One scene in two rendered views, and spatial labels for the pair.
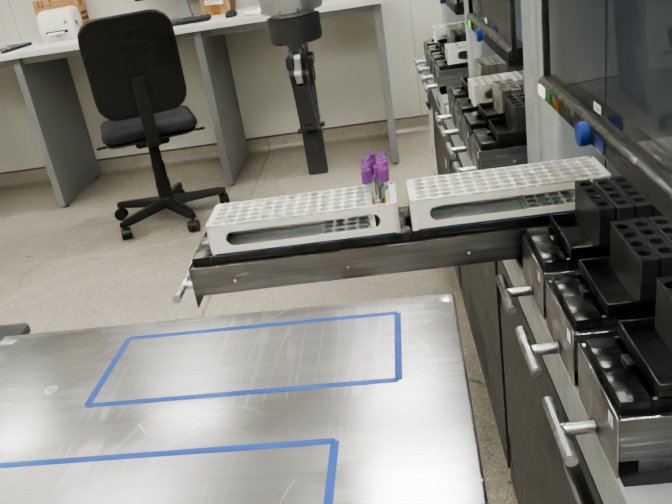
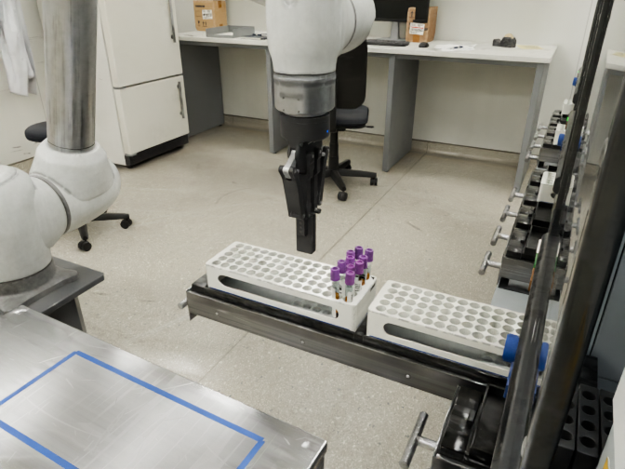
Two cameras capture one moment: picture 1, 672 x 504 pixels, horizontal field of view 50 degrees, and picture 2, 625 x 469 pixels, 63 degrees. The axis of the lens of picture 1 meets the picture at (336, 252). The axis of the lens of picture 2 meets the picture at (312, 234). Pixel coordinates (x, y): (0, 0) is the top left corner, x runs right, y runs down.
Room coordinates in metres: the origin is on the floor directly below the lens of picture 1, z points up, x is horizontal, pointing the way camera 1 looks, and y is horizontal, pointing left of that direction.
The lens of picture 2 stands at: (0.38, -0.28, 1.33)
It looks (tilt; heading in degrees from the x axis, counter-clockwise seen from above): 27 degrees down; 21
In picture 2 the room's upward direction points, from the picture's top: straight up
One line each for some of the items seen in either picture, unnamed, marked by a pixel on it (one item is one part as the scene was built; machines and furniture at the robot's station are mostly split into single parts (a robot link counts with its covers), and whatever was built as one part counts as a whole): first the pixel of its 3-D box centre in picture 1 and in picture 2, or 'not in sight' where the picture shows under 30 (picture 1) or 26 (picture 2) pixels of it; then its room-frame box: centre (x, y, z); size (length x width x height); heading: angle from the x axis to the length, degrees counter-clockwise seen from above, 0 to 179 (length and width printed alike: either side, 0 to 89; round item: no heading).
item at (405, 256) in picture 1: (393, 241); (357, 329); (1.07, -0.09, 0.78); 0.73 x 0.14 x 0.09; 84
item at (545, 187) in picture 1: (504, 196); (467, 334); (1.05, -0.27, 0.83); 0.30 x 0.10 x 0.06; 84
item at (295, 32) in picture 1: (297, 46); (305, 140); (1.08, 0.01, 1.10); 0.08 x 0.07 x 0.09; 174
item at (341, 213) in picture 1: (305, 221); (289, 285); (1.08, 0.04, 0.83); 0.30 x 0.10 x 0.06; 84
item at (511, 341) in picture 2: (582, 133); (511, 348); (0.85, -0.32, 0.98); 0.03 x 0.01 x 0.03; 174
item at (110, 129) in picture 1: (150, 119); (337, 111); (3.62, 0.81, 0.52); 0.64 x 0.60 x 1.05; 14
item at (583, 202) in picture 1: (593, 214); not in sight; (0.89, -0.35, 0.85); 0.12 x 0.02 x 0.06; 175
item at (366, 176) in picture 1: (371, 204); (336, 297); (1.03, -0.06, 0.86); 0.02 x 0.02 x 0.11
